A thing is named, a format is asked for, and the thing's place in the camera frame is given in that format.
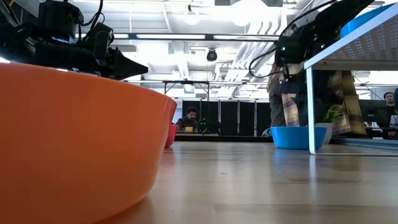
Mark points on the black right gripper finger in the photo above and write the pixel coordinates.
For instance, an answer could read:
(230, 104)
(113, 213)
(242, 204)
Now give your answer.
(303, 109)

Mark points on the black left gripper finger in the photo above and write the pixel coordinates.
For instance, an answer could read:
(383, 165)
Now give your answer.
(126, 67)

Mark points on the blue plastic mini bowl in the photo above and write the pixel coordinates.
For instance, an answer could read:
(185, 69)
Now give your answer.
(292, 138)
(357, 22)

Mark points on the orange plastic mini bowl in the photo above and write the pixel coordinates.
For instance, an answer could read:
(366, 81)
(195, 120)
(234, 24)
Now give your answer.
(77, 140)

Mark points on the red plastic mini bowl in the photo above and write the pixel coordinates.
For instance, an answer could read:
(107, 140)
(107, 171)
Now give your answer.
(171, 137)

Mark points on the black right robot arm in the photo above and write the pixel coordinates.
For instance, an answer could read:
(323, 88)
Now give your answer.
(329, 21)

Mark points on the green plant in white pot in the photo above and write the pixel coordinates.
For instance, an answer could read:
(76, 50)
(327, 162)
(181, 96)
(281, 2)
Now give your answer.
(331, 114)

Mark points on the black monitor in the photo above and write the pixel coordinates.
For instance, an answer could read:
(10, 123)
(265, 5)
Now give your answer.
(370, 109)

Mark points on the white perforated metal shelf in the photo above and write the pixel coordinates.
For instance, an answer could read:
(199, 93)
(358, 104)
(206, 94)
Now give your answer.
(367, 43)

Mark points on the black room divider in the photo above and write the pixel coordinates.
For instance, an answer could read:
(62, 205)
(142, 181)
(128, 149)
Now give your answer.
(242, 118)

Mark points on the black metal rack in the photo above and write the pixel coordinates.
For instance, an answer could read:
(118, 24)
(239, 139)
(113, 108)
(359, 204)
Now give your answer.
(186, 82)

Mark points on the black round ceiling fixture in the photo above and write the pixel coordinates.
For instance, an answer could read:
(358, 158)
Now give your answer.
(212, 55)

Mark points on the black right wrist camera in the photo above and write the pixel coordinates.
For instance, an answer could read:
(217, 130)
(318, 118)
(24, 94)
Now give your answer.
(293, 87)

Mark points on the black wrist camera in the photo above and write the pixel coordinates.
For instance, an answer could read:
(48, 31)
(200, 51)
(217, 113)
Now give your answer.
(293, 87)
(102, 42)

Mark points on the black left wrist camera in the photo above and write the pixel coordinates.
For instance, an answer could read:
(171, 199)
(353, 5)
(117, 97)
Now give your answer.
(102, 42)

